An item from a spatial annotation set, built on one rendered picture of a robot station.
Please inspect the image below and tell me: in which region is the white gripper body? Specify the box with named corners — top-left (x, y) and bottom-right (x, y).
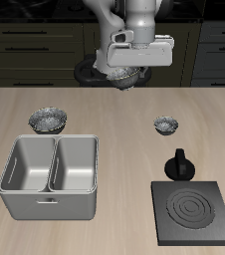
top-left (106, 34), bottom-right (175, 68)

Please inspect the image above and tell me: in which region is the medium speckled grey bowl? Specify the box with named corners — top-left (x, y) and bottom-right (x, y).
top-left (106, 66), bottom-right (142, 92)

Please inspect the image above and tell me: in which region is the small speckled grey bowl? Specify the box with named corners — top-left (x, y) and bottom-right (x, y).
top-left (152, 116), bottom-right (180, 136)

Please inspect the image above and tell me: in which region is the large speckled grey bowl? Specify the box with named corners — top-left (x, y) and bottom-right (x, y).
top-left (28, 107), bottom-right (69, 135)

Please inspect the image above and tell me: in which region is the dark grey kitchen cupboard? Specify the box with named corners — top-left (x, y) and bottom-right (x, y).
top-left (190, 20), bottom-right (225, 89)

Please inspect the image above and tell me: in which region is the dark olive kitchen cupboard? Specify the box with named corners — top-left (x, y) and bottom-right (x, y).
top-left (0, 21), bottom-right (202, 89)

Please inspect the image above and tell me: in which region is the black kitchen countertop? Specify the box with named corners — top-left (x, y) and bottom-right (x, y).
top-left (0, 0), bottom-right (225, 24)

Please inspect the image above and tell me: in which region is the round black knob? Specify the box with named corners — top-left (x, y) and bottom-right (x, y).
top-left (163, 147), bottom-right (196, 182)

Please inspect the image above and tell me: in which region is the dark grey stove plate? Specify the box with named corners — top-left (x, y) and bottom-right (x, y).
top-left (150, 180), bottom-right (225, 247)

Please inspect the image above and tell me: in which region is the white two-bin basket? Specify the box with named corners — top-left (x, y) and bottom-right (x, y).
top-left (0, 133), bottom-right (101, 222)

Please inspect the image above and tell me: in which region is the flat black base plate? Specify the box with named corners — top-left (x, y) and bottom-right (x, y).
top-left (73, 54), bottom-right (152, 89)

